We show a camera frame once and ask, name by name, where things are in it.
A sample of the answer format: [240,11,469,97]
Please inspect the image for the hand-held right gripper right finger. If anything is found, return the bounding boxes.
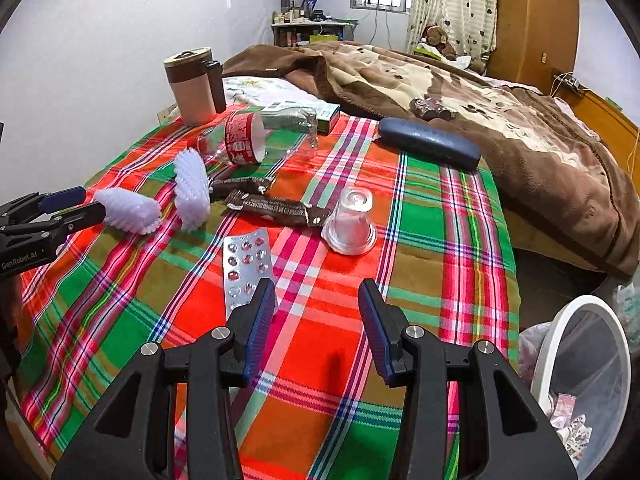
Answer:
[358,279,578,480]

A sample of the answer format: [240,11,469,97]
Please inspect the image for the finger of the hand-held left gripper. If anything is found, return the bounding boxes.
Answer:
[0,186,87,226]
[52,202,107,233]

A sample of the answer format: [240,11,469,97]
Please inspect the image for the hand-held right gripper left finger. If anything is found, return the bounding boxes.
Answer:
[51,279,278,480]

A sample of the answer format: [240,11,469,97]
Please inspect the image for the white foam fruit net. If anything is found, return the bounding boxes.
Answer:
[94,187,161,235]
[173,149,211,233]

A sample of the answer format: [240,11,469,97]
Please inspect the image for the silver pill blister pack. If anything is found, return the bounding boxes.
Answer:
[222,227,278,321]

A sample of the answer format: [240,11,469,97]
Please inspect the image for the clear plastic cup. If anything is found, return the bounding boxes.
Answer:
[321,186,377,255]

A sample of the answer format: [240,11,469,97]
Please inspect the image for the brown snack wrapper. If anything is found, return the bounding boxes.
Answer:
[207,176,278,198]
[224,189,337,228]

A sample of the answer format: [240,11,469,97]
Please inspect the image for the clear plastic bottle red label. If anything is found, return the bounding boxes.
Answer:
[197,107,320,167]

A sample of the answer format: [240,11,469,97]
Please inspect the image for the white-rimmed waste bin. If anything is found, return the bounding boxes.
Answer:
[520,294,632,480]

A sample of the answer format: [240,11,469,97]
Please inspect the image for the plaid tablecloth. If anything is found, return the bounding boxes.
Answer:
[15,105,521,480]

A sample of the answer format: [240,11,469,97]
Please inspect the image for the pink and brown thermos mug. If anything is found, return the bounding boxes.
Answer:
[164,46,217,127]

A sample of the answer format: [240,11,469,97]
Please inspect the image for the small dark brown bottle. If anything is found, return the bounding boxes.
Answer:
[204,60,228,115]

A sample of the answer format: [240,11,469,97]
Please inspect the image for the dark blue glasses case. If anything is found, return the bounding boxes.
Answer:
[377,117,482,171]

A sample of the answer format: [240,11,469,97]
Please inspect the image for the green and white box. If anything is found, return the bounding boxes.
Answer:
[265,101,341,135]

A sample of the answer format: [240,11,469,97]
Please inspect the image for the white printed bed sheet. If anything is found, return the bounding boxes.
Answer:
[222,76,321,111]

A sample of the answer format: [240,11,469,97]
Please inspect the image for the small floral cloth item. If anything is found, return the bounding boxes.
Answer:
[409,97,453,122]

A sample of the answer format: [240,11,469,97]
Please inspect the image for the brown patterned blanket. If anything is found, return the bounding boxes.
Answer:
[222,42,636,281]

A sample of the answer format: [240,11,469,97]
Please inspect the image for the pale green plastic bag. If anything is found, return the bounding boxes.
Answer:
[612,285,640,351]

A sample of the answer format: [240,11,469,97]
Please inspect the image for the cluttered shelf unit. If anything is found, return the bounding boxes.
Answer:
[270,19,358,48]

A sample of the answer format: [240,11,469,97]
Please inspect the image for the pink bed sheet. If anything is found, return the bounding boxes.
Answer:
[542,95,601,141]

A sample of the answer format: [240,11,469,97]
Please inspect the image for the brown teddy bear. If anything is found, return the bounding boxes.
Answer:
[420,24,458,61]

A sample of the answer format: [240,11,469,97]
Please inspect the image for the wooden headboard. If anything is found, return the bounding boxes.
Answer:
[570,87,640,176]

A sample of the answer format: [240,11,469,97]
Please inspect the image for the power strip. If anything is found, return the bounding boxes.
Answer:
[552,67,583,92]

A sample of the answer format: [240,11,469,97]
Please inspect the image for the wooden wardrobe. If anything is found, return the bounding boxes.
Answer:
[487,0,581,81]

